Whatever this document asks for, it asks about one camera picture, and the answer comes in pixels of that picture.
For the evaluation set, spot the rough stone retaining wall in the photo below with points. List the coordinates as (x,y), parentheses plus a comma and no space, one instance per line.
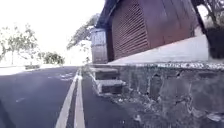
(173,93)

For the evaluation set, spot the group of trees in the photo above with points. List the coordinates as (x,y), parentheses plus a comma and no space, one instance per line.
(20,41)

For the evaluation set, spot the brown wooden building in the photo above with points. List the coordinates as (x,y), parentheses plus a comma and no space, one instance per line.
(156,23)

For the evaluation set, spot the stone steps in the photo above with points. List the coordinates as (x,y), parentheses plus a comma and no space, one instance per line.
(110,86)

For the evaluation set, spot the double white painted line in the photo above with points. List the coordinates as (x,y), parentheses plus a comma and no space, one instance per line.
(79,110)

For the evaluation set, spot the tree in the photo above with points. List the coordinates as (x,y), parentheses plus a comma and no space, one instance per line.
(81,33)

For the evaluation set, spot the grey asphalt road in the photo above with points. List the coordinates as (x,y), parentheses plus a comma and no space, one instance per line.
(33,96)

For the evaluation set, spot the pale concrete slope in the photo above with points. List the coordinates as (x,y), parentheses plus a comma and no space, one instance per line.
(180,51)

